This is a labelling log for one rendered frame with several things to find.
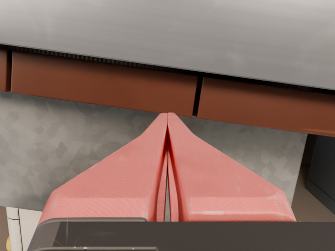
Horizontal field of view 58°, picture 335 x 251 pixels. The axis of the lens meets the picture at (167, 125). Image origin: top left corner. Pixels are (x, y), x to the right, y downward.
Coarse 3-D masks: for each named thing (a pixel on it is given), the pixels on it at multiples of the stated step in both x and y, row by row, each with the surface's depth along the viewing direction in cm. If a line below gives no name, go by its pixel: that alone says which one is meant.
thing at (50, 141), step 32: (0, 96) 44; (32, 96) 44; (0, 128) 45; (32, 128) 45; (64, 128) 44; (96, 128) 44; (128, 128) 44; (192, 128) 44; (224, 128) 44; (256, 128) 44; (0, 160) 46; (32, 160) 45; (64, 160) 45; (96, 160) 45; (256, 160) 45; (288, 160) 45; (0, 192) 46; (32, 192) 46; (288, 192) 46
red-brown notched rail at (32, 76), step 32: (0, 64) 28; (32, 64) 28; (64, 64) 28; (96, 64) 28; (64, 96) 29; (96, 96) 29; (128, 96) 29; (160, 96) 29; (192, 96) 29; (224, 96) 29; (256, 96) 29; (288, 96) 29; (320, 96) 28; (288, 128) 29; (320, 128) 29
